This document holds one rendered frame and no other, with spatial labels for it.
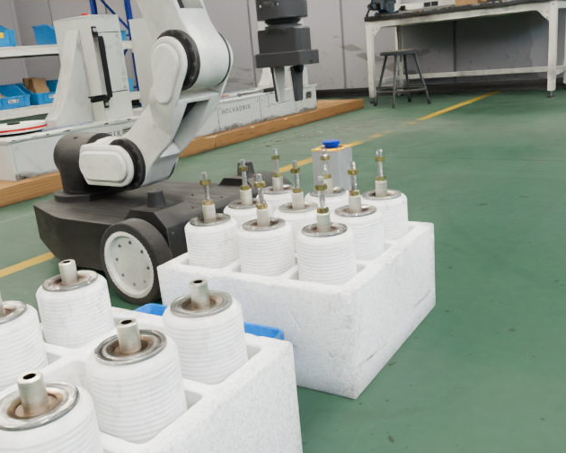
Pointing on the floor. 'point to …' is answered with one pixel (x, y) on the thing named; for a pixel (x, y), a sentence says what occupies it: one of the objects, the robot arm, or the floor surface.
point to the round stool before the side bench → (405, 75)
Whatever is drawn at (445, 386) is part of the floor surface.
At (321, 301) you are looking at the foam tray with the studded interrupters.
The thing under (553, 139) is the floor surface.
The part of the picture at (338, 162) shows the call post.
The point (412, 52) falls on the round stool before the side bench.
